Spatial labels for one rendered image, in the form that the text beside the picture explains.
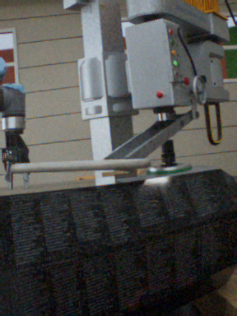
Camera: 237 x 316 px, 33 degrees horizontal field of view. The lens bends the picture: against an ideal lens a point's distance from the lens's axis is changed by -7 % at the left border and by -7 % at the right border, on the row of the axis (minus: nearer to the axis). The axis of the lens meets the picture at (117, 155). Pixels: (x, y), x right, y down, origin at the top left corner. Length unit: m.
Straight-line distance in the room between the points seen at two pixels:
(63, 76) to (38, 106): 0.75
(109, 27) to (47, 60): 5.33
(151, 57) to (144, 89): 0.16
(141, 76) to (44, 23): 6.28
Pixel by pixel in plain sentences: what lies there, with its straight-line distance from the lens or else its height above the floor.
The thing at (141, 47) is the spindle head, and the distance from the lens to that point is 1.96.
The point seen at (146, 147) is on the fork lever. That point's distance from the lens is 1.71.
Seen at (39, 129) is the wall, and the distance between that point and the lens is 7.82.
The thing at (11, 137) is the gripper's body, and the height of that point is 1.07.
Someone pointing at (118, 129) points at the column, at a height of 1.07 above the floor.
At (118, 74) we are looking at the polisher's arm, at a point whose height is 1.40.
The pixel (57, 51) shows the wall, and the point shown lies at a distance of 7.97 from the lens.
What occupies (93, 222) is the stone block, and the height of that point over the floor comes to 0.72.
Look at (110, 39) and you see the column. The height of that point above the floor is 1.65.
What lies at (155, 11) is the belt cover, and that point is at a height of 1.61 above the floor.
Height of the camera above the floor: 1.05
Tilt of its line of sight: 3 degrees down
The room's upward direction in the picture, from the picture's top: 6 degrees counter-clockwise
